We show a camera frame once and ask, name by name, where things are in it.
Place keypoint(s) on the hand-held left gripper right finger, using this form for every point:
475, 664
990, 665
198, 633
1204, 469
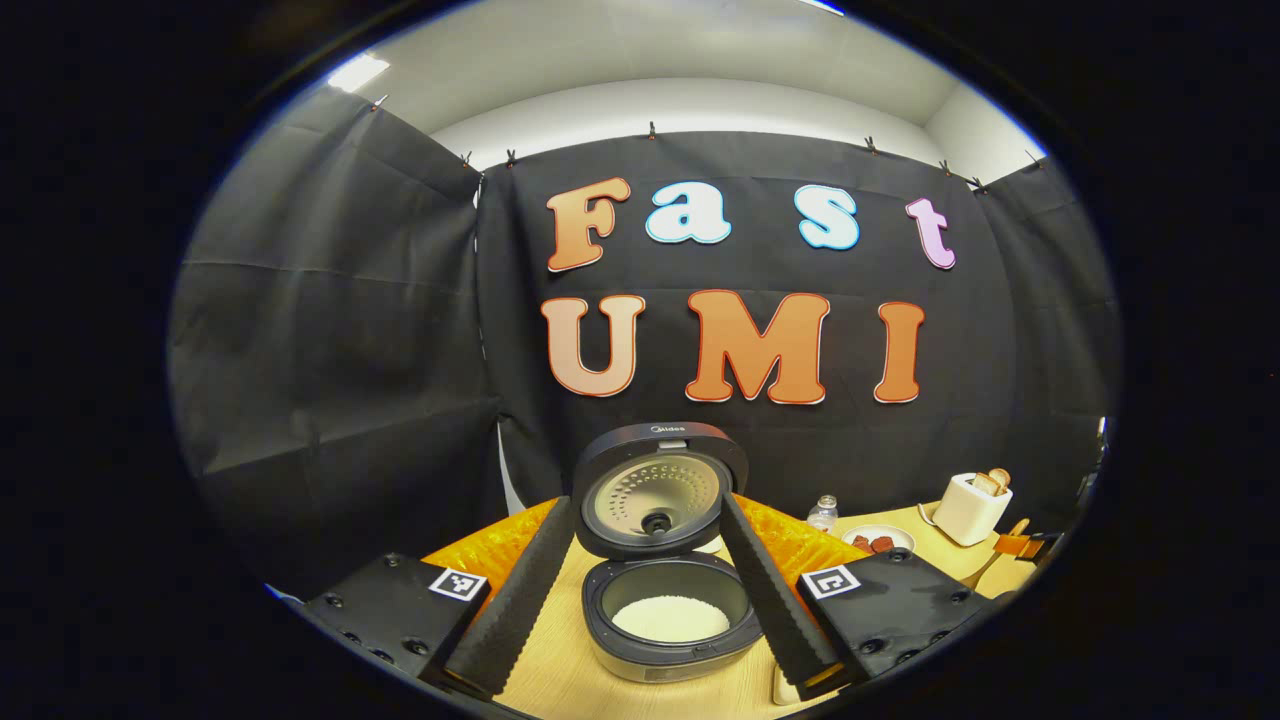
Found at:
775, 590

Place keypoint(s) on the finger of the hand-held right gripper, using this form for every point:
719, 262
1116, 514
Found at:
1012, 546

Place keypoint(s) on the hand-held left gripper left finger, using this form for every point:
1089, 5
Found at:
520, 600

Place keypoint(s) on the wooden spoon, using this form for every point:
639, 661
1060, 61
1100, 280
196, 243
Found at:
985, 568

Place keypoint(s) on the white rice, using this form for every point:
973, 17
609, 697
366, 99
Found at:
670, 620

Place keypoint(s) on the dark grey rice cooker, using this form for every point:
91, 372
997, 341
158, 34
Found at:
650, 505

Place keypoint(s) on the white toaster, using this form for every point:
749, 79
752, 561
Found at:
965, 510

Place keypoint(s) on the toast slice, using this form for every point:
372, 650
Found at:
984, 484
1000, 479

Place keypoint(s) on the small clear bottle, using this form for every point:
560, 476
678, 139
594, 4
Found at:
822, 515

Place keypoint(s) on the cream rectangular container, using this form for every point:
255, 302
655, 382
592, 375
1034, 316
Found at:
782, 690

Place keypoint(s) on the white plate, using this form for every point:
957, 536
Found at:
902, 535

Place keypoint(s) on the black backdrop cloth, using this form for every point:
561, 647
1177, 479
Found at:
350, 300

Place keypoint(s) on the row of small backdrop clips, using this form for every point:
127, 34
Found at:
652, 131

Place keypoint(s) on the ceiling light panel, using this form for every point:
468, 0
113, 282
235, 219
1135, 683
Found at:
822, 6
358, 72

